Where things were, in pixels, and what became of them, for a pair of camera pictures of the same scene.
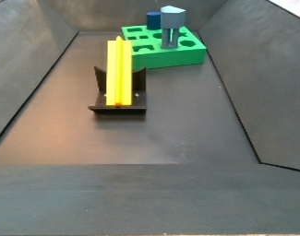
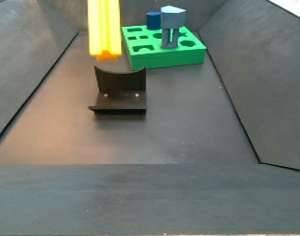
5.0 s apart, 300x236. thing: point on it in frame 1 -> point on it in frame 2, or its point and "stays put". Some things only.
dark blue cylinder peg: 153,17 stays put
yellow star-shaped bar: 118,73 -> 103,29
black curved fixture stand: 138,95 stays put
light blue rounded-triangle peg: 171,19 stays put
